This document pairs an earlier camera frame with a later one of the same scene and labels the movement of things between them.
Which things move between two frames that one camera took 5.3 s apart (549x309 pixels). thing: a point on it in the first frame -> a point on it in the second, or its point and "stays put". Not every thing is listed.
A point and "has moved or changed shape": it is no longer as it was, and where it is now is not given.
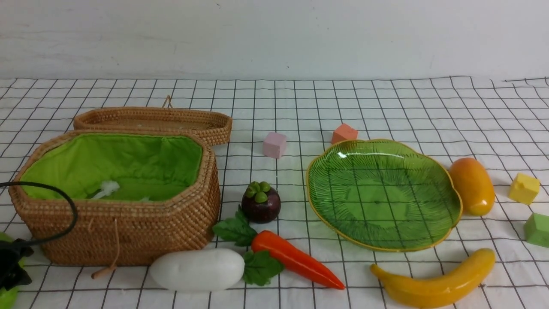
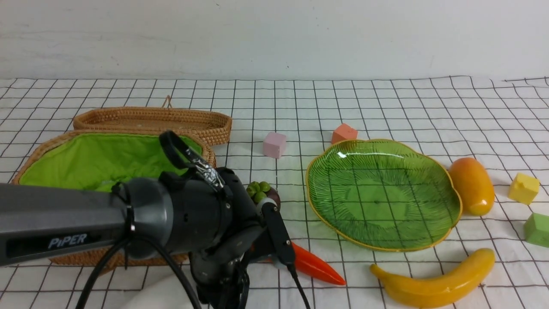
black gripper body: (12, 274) -> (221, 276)
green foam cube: (536, 229) stays put
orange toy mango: (471, 177) stays put
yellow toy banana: (415, 293) stays put
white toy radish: (197, 270) has moved or changed shape
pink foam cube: (275, 144) stays put
